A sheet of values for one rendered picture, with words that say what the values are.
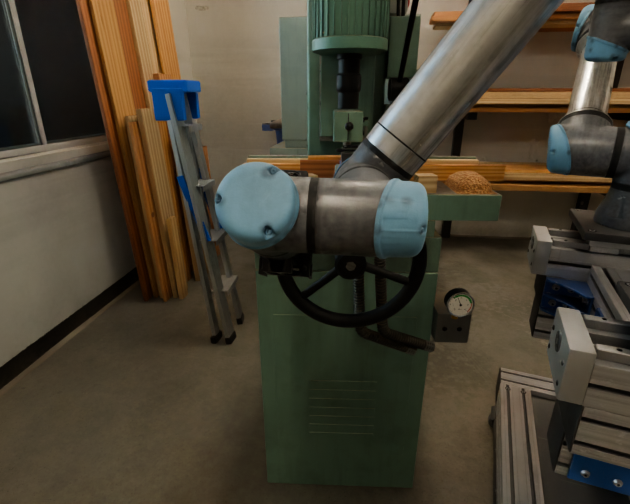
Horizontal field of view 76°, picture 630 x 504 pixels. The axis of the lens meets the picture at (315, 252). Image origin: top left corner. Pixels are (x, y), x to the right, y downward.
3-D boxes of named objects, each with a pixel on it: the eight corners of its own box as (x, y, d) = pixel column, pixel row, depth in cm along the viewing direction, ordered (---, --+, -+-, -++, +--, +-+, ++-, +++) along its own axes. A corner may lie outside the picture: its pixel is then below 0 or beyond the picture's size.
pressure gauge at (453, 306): (444, 324, 94) (448, 292, 91) (440, 315, 98) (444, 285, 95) (471, 324, 94) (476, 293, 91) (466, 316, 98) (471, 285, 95)
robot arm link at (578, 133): (621, 157, 87) (650, -13, 104) (542, 152, 95) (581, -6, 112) (608, 189, 97) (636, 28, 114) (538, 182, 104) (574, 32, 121)
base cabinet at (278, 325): (265, 484, 124) (251, 271, 98) (285, 366, 178) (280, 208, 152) (413, 489, 122) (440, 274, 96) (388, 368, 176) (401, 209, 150)
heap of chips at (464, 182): (456, 194, 91) (459, 177, 89) (441, 181, 104) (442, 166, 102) (498, 194, 90) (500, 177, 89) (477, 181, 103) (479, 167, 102)
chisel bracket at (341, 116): (333, 148, 98) (333, 111, 95) (333, 142, 112) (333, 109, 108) (363, 148, 98) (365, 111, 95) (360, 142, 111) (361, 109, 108)
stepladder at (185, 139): (202, 346, 194) (139, 79, 153) (218, 319, 218) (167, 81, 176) (235, 345, 192) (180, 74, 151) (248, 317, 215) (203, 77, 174)
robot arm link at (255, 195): (302, 247, 34) (202, 242, 35) (311, 260, 45) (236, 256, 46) (307, 156, 35) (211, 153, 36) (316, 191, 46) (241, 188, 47)
